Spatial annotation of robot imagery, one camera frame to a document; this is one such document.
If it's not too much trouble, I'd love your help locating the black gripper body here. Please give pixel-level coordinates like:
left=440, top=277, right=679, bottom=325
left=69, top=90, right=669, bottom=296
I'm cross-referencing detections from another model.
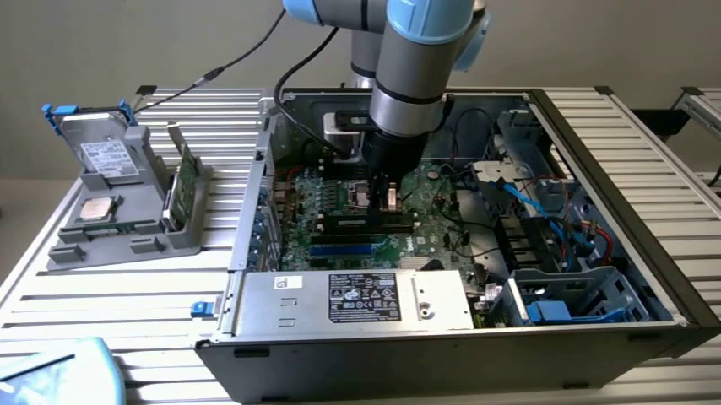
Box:
left=363, top=130, right=428, bottom=181

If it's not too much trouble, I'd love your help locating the black RAM slot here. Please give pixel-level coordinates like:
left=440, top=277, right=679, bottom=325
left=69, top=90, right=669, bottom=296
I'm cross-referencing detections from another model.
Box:
left=320, top=223, right=419, bottom=234

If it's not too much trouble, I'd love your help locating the CPU socket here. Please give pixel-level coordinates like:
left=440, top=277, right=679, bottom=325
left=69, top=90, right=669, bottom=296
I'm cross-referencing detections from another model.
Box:
left=343, top=180, right=378, bottom=210

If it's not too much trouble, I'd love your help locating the green motherboard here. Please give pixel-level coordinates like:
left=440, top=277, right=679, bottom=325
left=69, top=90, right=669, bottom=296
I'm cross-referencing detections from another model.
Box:
left=271, top=158, right=511, bottom=292

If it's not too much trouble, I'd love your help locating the black expansion slot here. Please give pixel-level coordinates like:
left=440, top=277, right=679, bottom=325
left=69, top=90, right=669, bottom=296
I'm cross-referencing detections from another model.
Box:
left=310, top=234, right=378, bottom=246

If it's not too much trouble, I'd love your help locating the blue expansion slot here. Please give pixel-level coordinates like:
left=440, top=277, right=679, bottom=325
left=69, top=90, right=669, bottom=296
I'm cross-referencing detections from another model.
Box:
left=310, top=245, right=378, bottom=257

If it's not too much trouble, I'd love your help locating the small silver heatsink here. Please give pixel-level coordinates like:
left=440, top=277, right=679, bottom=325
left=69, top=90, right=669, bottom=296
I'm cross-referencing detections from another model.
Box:
left=400, top=256, right=444, bottom=272

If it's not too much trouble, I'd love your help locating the grey drive cage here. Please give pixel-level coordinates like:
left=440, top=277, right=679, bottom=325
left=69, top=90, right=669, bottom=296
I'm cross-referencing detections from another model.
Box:
left=471, top=106, right=575, bottom=214

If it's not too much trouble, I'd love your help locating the silver power supply unit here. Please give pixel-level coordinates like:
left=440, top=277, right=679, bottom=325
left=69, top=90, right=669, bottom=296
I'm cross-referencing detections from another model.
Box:
left=231, top=269, right=475, bottom=333

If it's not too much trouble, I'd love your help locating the green graphics card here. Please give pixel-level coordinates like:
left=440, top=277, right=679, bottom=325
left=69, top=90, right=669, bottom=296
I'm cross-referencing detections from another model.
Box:
left=161, top=121, right=205, bottom=233

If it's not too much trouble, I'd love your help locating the open black PC case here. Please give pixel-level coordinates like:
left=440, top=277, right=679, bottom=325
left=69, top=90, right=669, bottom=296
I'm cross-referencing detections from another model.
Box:
left=192, top=86, right=721, bottom=405

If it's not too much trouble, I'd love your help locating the silver disk bay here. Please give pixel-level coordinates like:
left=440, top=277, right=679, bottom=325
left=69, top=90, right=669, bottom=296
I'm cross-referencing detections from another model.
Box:
left=494, top=265, right=650, bottom=327

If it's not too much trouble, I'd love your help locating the grey parts rack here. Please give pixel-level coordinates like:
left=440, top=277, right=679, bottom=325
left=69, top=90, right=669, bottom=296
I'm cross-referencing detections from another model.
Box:
left=44, top=124, right=216, bottom=273

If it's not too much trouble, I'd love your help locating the silver CPU chip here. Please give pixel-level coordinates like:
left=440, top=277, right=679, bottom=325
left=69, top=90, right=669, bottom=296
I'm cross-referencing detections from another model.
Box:
left=77, top=195, right=124, bottom=221

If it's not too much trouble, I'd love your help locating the hard disk in blue carrier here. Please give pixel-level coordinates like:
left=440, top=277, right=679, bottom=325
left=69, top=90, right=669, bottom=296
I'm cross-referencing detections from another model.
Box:
left=40, top=100, right=140, bottom=179

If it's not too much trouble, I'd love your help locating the metal slat side table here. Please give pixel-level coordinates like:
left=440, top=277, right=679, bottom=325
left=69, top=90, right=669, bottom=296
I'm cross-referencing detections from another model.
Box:
left=670, top=85, right=721, bottom=127

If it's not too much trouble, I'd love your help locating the light blue plastic cover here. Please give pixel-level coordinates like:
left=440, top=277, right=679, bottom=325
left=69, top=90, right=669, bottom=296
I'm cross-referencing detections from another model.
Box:
left=0, top=336, right=128, bottom=405

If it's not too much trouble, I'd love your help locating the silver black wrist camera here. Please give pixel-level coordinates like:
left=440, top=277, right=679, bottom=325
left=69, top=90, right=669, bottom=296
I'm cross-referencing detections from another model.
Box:
left=322, top=109, right=374, bottom=164

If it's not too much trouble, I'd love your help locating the thin black wire loop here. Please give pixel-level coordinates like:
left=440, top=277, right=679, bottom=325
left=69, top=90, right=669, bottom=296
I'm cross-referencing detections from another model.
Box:
left=451, top=108, right=503, bottom=143

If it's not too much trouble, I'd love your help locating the light blue SATA wire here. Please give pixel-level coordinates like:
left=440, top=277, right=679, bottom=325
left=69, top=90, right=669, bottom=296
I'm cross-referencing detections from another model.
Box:
left=493, top=179, right=551, bottom=218

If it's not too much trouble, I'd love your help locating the thick black camera cable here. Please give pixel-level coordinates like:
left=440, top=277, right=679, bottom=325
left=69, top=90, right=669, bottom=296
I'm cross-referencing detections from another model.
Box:
left=274, top=25, right=355, bottom=156

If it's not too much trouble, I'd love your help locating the dark blue SATA wire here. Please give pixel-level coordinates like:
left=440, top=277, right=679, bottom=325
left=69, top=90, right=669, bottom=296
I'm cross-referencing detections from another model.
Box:
left=546, top=215, right=594, bottom=272

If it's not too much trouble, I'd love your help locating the thin black cable with connector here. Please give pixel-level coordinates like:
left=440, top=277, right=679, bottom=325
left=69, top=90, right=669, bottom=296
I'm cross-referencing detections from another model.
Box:
left=132, top=8, right=287, bottom=115

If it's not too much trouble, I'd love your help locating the red wire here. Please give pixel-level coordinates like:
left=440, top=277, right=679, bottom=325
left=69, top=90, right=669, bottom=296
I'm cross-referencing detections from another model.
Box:
left=585, top=219, right=617, bottom=256

